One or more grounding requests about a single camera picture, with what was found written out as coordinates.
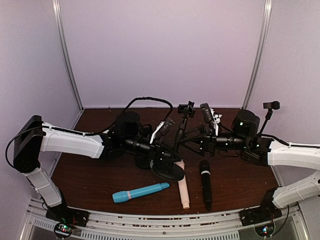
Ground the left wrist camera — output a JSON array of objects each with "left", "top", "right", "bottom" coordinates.
[{"left": 149, "top": 118, "right": 175, "bottom": 144}]

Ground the pink toy microphone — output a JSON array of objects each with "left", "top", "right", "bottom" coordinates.
[{"left": 178, "top": 175, "right": 190, "bottom": 210}]

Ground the aluminium frame post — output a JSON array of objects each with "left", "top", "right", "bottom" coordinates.
[
  {"left": 242, "top": 0, "right": 273, "bottom": 109},
  {"left": 52, "top": 0, "right": 84, "bottom": 112}
]

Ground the black microphone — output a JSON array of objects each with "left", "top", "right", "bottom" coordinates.
[{"left": 200, "top": 160, "right": 213, "bottom": 212}]

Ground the blue toy microphone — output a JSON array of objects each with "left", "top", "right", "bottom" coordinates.
[{"left": 112, "top": 182, "right": 170, "bottom": 203}]

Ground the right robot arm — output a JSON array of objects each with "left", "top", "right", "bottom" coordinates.
[{"left": 180, "top": 107, "right": 320, "bottom": 209}]

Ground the left aluminium frame post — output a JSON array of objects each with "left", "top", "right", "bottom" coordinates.
[{"left": 52, "top": 0, "right": 84, "bottom": 112}]

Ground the right aluminium frame post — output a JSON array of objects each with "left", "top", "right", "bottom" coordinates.
[{"left": 242, "top": 0, "right": 273, "bottom": 109}]

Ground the black microphone stand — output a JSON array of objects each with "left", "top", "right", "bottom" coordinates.
[
  {"left": 241, "top": 100, "right": 281, "bottom": 161},
  {"left": 152, "top": 101, "right": 196, "bottom": 182},
  {"left": 134, "top": 155, "right": 151, "bottom": 170}
]

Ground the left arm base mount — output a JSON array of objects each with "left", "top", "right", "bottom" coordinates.
[{"left": 45, "top": 207, "right": 90, "bottom": 239}]

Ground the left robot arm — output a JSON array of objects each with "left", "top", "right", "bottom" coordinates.
[{"left": 12, "top": 111, "right": 185, "bottom": 219}]

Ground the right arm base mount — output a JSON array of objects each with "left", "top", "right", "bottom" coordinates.
[{"left": 239, "top": 206, "right": 282, "bottom": 239}]

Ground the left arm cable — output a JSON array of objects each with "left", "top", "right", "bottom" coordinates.
[{"left": 82, "top": 96, "right": 174, "bottom": 137}]

